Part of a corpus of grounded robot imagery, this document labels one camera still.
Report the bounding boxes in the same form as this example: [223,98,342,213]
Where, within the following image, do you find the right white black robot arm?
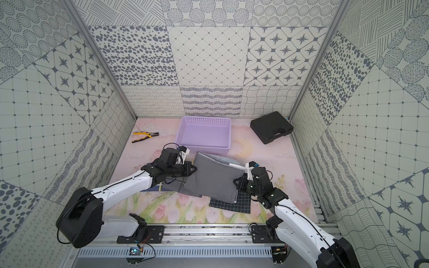
[233,166,360,268]

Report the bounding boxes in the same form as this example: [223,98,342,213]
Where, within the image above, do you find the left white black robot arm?
[56,146,197,249]

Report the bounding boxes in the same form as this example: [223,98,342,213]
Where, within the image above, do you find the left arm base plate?
[116,226,165,244]

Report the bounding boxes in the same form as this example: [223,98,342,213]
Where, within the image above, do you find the small green circuit board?
[129,247,142,256]

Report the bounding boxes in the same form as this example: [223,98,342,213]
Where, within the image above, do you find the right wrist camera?
[245,161,259,180]

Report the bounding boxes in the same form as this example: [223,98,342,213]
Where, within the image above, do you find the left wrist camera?
[178,146,190,164]

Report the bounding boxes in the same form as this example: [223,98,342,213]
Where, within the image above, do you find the black white grid pillowcase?
[209,192,252,214]

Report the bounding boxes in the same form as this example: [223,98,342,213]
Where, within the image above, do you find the black plastic tool case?
[250,111,294,144]

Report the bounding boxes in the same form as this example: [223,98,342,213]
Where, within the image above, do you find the grey blue plaid pillowcase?
[142,182,180,192]

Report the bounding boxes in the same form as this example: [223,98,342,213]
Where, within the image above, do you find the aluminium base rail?
[68,223,346,248]

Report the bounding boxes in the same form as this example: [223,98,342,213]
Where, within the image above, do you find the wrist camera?
[178,146,190,164]
[245,161,259,180]

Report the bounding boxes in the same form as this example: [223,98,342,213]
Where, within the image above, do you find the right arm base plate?
[248,224,286,244]

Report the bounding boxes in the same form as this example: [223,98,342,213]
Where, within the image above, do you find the yellow handled pliers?
[132,131,159,144]

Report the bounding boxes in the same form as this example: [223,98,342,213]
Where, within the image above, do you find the purple plastic basket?
[175,116,231,155]

